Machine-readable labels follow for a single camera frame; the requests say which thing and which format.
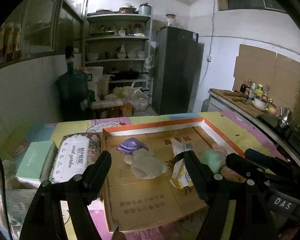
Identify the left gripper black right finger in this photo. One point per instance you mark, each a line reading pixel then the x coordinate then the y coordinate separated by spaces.
pixel 276 175

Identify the grey plush toy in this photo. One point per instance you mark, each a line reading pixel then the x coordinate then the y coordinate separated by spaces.
pixel 144 165

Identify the glass jar on fridge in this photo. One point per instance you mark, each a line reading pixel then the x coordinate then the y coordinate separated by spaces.
pixel 170 20

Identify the white metal shelving rack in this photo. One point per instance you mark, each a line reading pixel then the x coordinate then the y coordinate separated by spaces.
pixel 121 45

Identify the green water jug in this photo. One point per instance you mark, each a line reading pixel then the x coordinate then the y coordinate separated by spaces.
pixel 74 95

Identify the floral white tissue pack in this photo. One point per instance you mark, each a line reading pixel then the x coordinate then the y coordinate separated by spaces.
pixel 76 152

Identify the orange-rimmed cardboard box tray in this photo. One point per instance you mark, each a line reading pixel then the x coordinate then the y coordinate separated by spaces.
pixel 133 204

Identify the kitchen counter with board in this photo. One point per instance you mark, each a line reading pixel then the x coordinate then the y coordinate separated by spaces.
pixel 219 101

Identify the mint green tissue box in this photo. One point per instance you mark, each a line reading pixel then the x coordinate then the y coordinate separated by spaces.
pixel 37 163

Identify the clear plastic bag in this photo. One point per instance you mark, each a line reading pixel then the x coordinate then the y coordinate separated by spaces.
pixel 137 98

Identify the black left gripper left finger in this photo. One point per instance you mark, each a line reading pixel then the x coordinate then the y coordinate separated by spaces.
pixel 44 217

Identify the white bowl on counter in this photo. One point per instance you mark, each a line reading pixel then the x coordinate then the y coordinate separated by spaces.
pixel 260 104

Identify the purple soft cloth toy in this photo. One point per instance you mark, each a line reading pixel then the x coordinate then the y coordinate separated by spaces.
pixel 130 145

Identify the cardboard sheet on wall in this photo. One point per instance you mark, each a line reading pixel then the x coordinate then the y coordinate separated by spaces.
pixel 266 67

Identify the steel kettle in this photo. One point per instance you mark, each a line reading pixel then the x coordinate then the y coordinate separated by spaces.
pixel 285 118

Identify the dark grey refrigerator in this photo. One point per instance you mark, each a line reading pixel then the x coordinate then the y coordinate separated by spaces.
pixel 177 56

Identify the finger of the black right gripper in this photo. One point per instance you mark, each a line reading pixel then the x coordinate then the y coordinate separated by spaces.
pixel 236 210

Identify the light blue pot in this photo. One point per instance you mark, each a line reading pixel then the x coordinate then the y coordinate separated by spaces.
pixel 145 9

